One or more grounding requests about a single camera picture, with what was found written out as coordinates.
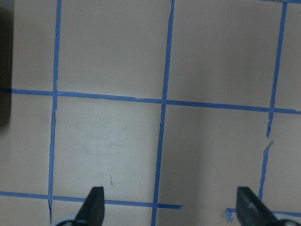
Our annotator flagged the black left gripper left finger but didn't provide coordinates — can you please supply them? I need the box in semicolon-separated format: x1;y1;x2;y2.
74;186;105;226

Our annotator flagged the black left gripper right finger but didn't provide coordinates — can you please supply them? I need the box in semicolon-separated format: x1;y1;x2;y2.
236;186;278;226

